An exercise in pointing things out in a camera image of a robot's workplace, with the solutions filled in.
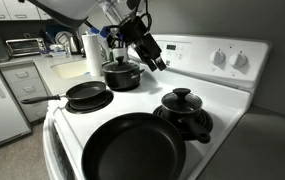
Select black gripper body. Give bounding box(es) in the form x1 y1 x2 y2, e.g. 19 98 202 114
120 14 164 65

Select small glass pot lid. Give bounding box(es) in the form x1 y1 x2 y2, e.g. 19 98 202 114
161 87 204 115

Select large glass pot lid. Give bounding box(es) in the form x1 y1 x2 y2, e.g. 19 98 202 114
101 55 140 73

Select large black pot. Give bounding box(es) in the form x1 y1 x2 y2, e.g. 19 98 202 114
101 63 146 92

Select black pot with lid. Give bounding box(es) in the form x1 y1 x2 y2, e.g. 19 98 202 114
152 104 214 141

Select white utensil holder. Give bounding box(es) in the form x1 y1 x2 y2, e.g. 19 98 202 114
111 46 130 63

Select white electric stove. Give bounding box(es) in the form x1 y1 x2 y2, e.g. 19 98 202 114
42 33 272 180

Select white paper towel roll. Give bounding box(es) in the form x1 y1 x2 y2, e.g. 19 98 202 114
81 32 103 78

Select white stove knob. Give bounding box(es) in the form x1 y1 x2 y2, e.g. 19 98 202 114
228 50 249 70
209 49 227 66

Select steel electric kettle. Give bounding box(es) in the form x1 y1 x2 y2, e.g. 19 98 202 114
68 34 82 56

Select small black frying pan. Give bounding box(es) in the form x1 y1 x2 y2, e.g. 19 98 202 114
20 80 107 105

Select black coil burner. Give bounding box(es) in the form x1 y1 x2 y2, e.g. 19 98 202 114
65 89 115 115

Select cream kitchen sink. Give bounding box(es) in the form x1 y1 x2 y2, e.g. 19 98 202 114
50 59 90 80

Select white plate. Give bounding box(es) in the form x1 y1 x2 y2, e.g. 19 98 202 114
54 30 71 46

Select large black frying pan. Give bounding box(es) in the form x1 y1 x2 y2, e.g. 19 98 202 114
81 112 187 180

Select silver toaster oven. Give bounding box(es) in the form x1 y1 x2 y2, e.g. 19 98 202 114
5 37 47 58

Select grey drawer cabinet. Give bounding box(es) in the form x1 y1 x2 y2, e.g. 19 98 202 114
0 61 50 124

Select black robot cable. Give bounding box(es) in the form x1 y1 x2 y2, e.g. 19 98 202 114
132 0 154 32

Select white wall cabinets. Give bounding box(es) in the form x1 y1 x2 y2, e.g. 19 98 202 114
0 0 80 22

